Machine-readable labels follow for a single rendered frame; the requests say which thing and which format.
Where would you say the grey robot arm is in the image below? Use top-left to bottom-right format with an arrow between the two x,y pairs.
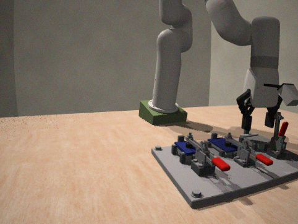
148,0 -> 298,113

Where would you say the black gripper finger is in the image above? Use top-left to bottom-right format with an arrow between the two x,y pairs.
236,89 -> 255,131
265,96 -> 283,128

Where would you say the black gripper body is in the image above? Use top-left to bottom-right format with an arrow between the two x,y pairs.
243,67 -> 279,108

